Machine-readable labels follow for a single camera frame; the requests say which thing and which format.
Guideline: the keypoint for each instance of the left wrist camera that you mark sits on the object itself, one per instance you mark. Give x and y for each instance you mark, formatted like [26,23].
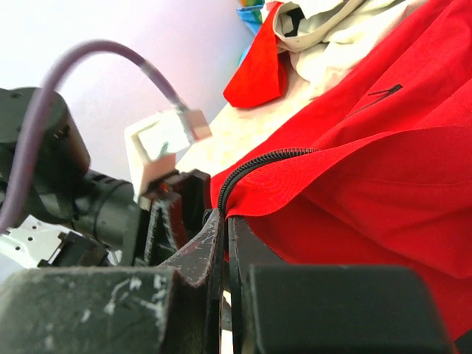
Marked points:
[152,144]

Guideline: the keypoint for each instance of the colourful striped cloth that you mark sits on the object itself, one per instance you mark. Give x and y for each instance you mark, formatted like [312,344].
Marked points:
[252,14]

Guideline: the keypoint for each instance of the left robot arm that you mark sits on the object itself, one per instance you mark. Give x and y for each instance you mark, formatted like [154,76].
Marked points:
[74,216]

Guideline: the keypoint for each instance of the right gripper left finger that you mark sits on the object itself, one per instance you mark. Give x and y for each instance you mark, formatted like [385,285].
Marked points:
[174,307]

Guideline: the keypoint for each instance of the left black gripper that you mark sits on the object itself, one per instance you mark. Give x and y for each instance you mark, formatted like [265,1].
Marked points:
[172,204]

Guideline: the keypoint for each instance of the beige jacket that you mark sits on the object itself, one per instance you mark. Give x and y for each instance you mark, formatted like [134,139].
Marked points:
[325,40]

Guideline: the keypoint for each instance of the red zip jacket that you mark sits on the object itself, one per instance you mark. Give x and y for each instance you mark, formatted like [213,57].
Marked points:
[386,175]

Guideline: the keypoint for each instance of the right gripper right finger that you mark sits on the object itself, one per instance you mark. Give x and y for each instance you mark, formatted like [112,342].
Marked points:
[282,308]

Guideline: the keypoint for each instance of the red cloth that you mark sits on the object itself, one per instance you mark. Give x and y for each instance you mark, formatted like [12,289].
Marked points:
[262,76]

